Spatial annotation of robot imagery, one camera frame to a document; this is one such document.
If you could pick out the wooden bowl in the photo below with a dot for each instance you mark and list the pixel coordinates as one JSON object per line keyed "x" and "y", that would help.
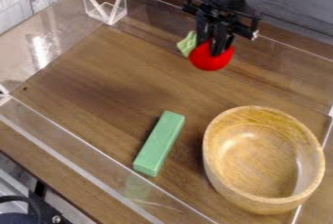
{"x": 264, "y": 160}

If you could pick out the red plush tomato toy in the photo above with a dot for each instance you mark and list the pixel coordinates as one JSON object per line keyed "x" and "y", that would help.
{"x": 200, "y": 53}

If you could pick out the clear acrylic corner bracket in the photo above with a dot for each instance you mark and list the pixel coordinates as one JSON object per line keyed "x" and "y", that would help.
{"x": 106, "y": 12}

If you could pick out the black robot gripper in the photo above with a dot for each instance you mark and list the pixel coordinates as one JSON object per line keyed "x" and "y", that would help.
{"x": 222, "y": 23}

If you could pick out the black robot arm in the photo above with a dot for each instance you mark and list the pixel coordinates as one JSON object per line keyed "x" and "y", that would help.
{"x": 222, "y": 19}

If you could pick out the clear acrylic barrier wall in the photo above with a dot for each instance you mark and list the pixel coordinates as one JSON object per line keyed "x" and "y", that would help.
{"x": 94, "y": 84}

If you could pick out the green rectangular block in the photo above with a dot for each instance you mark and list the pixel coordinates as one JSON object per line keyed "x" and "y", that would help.
{"x": 153, "y": 154}

